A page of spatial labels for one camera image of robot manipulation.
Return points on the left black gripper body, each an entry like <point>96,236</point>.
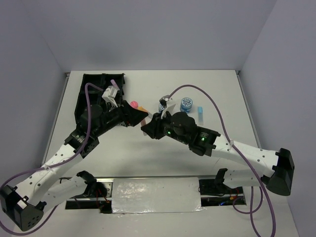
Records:
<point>114,117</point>

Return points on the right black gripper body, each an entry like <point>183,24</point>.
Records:
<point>163,127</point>

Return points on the pink-capped small bottle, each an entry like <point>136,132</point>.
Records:
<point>134,104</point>

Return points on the blue jar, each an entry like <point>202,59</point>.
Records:
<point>160,108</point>
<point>186,104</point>

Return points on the blue highlighter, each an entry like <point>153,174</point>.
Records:
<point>200,115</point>

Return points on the purple highlighter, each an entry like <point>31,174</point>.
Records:
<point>114,84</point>

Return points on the orange-capped pink highlighter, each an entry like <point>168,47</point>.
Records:
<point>146,119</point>

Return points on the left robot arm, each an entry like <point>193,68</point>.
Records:
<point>26,202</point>

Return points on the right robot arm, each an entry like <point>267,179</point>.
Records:
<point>275,169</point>

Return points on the black four-compartment organizer tray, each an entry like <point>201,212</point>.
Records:
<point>102,81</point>

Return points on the silver foil plate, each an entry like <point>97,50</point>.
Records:
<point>156,195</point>

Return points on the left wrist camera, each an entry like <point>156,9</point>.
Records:
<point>110,94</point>

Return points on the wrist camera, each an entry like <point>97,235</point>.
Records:
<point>168,105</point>
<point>110,94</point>

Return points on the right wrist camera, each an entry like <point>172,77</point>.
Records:
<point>168,105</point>

